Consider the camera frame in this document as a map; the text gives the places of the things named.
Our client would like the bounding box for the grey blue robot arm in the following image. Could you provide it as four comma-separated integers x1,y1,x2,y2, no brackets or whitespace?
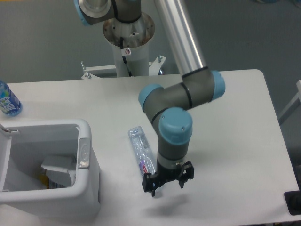
74,0,225,194

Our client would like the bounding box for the white pedestal base frame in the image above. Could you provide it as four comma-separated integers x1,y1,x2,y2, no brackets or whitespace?
81,55,166,80

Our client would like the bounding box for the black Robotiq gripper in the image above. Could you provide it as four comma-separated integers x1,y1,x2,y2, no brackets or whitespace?
142,161,194,197

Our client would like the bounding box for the white frame at right edge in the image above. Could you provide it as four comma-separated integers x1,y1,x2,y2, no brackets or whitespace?
278,80,301,125

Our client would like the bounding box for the crushed clear plastic bottle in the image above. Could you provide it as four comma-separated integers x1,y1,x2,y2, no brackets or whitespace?
127,126,157,179

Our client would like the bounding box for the white paper carton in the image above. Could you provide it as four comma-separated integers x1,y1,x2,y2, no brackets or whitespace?
41,155,77,187

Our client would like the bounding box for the black clamp at table edge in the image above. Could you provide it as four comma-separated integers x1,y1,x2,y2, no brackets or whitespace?
284,190,301,216

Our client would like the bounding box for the black pedestal cable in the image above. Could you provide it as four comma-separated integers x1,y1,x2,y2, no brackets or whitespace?
119,36,133,77

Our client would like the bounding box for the white trash can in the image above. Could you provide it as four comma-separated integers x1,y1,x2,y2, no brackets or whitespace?
0,119,101,217

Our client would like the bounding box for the blue labelled water bottle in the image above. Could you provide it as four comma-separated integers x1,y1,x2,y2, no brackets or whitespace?
0,81,23,117

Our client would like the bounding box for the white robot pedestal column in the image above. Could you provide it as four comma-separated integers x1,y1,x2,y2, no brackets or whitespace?
103,12,155,77

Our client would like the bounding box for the yellow trash in can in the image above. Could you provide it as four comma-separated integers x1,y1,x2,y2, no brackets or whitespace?
39,170,50,189

